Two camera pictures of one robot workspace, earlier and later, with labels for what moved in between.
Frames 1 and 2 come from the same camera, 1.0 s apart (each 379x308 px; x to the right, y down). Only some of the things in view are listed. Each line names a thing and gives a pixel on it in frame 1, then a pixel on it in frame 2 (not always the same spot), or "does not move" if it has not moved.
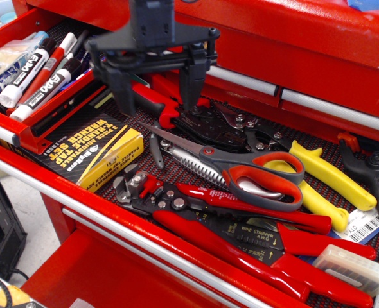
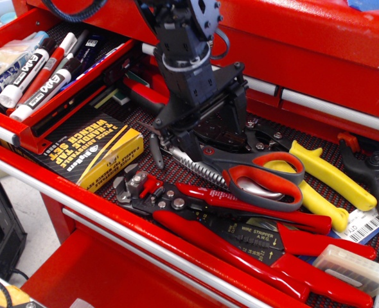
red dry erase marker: (65, 43) does not move
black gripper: (153, 39) to (191, 83)
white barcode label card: (363, 226) does not move
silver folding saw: (250, 186) does not move
